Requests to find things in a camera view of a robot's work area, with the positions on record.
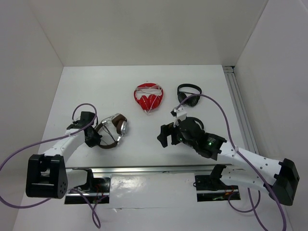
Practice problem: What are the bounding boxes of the brown silver headphones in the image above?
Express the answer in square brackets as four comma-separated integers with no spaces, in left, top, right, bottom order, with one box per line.
[95,113,128,150]

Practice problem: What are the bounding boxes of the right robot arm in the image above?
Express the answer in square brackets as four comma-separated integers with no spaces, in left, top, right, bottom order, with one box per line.
[157,117,300,206]

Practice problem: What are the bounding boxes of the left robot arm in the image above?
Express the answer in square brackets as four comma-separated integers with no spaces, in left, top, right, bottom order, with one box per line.
[26,126,102,199]

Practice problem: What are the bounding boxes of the black headphones near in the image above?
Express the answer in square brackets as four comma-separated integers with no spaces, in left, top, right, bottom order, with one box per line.
[190,117,205,129]

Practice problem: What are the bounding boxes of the black headphones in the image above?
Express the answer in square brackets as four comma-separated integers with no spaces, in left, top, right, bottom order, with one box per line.
[190,117,205,129]
[177,83,202,107]

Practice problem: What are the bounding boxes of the black headphones far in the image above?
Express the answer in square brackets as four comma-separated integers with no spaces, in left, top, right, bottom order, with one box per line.
[177,83,202,107]

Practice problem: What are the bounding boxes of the red headphones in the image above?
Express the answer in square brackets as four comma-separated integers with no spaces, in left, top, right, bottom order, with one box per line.
[133,83,164,113]

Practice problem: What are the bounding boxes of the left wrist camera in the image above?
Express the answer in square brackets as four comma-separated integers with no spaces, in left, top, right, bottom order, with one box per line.
[67,111,95,130]

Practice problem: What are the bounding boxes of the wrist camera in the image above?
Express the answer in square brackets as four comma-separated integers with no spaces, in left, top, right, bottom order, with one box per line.
[170,106,187,127]
[67,111,95,130]

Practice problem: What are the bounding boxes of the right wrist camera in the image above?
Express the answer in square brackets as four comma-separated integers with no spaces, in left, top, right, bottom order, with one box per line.
[170,106,187,127]

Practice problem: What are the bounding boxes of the aluminium front rail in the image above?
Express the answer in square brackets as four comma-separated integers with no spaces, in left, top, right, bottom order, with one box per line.
[67,164,229,179]

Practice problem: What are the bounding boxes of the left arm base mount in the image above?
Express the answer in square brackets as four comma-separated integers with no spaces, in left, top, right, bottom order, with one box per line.
[64,176,111,205]

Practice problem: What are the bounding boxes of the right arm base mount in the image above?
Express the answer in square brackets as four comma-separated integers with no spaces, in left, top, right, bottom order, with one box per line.
[193,175,241,202]

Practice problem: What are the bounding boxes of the aluminium side rail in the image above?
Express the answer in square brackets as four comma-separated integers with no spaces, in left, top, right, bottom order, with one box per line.
[222,66,259,154]

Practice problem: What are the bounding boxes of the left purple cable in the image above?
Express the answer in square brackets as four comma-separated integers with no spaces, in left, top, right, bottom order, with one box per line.
[0,103,102,229]

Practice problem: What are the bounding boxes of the purple cable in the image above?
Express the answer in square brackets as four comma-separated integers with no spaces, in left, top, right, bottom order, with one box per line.
[175,94,287,231]
[0,103,102,229]

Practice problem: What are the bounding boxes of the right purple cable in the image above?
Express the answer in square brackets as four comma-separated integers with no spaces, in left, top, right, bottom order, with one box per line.
[175,94,287,231]

